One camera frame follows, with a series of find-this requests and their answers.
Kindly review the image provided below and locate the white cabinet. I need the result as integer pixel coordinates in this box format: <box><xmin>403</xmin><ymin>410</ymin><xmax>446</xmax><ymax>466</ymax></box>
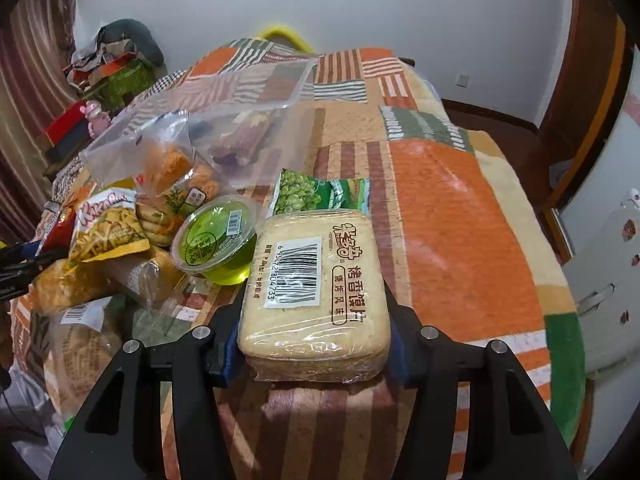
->
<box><xmin>559</xmin><ymin>45</ymin><xmax>640</xmax><ymax>373</ymax></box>

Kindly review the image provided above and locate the green jelly cup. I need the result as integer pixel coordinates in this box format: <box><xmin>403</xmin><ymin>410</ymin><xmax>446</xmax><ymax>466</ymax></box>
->
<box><xmin>170</xmin><ymin>196</ymin><xmax>257</xmax><ymax>286</ymax></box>

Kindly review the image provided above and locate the pink toy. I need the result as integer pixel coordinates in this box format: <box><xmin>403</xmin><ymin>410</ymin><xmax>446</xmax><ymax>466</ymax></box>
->
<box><xmin>84</xmin><ymin>101</ymin><xmax>114</xmax><ymax>137</ymax></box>

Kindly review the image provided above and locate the red snack packet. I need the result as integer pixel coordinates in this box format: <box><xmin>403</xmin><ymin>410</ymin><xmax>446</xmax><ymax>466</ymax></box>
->
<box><xmin>39</xmin><ymin>204</ymin><xmax>77</xmax><ymax>257</ymax></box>

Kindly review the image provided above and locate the striped curtain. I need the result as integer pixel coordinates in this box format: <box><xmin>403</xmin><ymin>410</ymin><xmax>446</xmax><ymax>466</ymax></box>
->
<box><xmin>0</xmin><ymin>0</ymin><xmax>81</xmax><ymax>243</ymax></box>

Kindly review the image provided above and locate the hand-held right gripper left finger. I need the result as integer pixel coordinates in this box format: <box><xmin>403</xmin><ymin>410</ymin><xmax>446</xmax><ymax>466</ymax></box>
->
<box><xmin>47</xmin><ymin>287</ymin><xmax>251</xmax><ymax>480</ymax></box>

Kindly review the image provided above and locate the yellow plastic basin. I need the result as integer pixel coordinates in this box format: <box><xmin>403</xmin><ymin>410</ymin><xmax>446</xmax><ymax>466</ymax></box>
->
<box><xmin>257</xmin><ymin>22</ymin><xmax>316</xmax><ymax>54</ymax></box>

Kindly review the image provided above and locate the pile of grey clothes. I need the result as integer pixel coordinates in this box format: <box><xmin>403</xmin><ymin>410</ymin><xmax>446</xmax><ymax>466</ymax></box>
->
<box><xmin>95</xmin><ymin>18</ymin><xmax>164</xmax><ymax>68</ymax></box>

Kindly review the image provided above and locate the green pea snack packet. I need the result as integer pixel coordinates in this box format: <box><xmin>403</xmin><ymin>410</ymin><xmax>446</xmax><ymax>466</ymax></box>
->
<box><xmin>271</xmin><ymin>167</ymin><xmax>371</xmax><ymax>220</ymax></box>

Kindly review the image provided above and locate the yellow snack bag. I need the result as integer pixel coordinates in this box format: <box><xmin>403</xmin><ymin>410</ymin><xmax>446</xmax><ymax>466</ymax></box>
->
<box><xmin>67</xmin><ymin>187</ymin><xmax>151</xmax><ymax>266</ymax></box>

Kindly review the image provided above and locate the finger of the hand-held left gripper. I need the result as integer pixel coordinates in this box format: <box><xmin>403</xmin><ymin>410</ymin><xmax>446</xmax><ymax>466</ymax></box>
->
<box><xmin>0</xmin><ymin>265</ymin><xmax>40</xmax><ymax>304</ymax></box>
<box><xmin>0</xmin><ymin>241</ymin><xmax>46</xmax><ymax>272</ymax></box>

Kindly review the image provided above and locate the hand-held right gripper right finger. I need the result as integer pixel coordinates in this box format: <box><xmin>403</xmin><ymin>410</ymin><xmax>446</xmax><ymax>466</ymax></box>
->
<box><xmin>382</xmin><ymin>280</ymin><xmax>581</xmax><ymax>480</ymax></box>

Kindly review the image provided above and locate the orange snack bag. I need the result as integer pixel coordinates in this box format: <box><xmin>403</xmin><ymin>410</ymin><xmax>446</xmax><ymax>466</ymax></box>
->
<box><xmin>29</xmin><ymin>255</ymin><xmax>127</xmax><ymax>317</ymax></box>

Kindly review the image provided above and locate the clear biscuit bag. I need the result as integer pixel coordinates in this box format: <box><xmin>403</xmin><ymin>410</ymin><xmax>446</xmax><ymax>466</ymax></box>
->
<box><xmin>42</xmin><ymin>297</ymin><xmax>129</xmax><ymax>422</ymax></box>

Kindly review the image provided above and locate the clear plastic container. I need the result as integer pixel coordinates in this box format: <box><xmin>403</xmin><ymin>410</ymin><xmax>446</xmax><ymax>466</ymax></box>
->
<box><xmin>81</xmin><ymin>54</ymin><xmax>321</xmax><ymax>197</ymax></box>

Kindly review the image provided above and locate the clear bag of orange cookies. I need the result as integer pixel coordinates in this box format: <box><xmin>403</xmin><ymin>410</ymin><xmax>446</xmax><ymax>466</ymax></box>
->
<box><xmin>132</xmin><ymin>129</ymin><xmax>237</xmax><ymax>249</ymax></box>

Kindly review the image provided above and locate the brown wooden door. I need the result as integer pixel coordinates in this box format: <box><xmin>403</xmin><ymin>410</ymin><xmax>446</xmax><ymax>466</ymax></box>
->
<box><xmin>537</xmin><ymin>0</ymin><xmax>628</xmax><ymax>211</ymax></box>

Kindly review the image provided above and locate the toasted bread slice packet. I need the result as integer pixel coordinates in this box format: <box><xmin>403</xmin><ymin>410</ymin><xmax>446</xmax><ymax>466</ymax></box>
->
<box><xmin>236</xmin><ymin>211</ymin><xmax>392</xmax><ymax>382</ymax></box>

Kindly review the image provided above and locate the red box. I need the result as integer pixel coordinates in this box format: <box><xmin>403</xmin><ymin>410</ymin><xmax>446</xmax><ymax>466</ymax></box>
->
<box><xmin>44</xmin><ymin>100</ymin><xmax>96</xmax><ymax>147</ymax></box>

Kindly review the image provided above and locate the clear cracker packet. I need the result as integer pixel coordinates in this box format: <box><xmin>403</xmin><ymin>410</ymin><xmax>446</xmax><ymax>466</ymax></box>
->
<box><xmin>114</xmin><ymin>247</ymin><xmax>202</xmax><ymax>312</ymax></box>

